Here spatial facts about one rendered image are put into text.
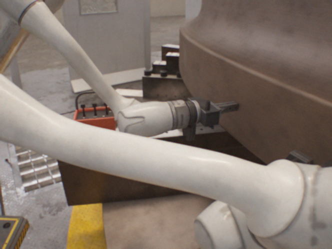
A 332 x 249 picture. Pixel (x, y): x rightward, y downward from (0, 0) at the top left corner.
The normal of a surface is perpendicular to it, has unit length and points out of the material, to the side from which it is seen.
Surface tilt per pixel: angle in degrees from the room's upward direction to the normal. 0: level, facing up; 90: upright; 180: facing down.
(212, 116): 90
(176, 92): 90
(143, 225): 0
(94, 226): 0
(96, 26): 90
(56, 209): 0
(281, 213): 64
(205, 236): 84
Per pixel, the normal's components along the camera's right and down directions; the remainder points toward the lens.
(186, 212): 0.00, -0.90
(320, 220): -0.85, 0.07
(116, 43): 0.54, 0.37
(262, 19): -0.95, 0.10
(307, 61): -0.70, -0.44
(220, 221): -0.32, -0.66
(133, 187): 0.18, 0.43
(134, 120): 0.15, -0.05
